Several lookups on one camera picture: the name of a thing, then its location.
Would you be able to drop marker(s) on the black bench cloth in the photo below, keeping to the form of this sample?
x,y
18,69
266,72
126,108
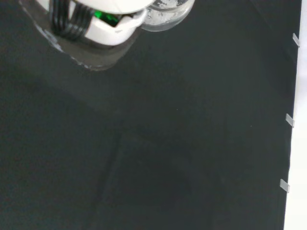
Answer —
x,y
168,143

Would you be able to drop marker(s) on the small clear cloth clip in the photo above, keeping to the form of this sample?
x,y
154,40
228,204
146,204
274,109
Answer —
x,y
295,39
284,185
289,119

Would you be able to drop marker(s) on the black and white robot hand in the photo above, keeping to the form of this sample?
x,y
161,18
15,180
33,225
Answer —
x,y
108,33

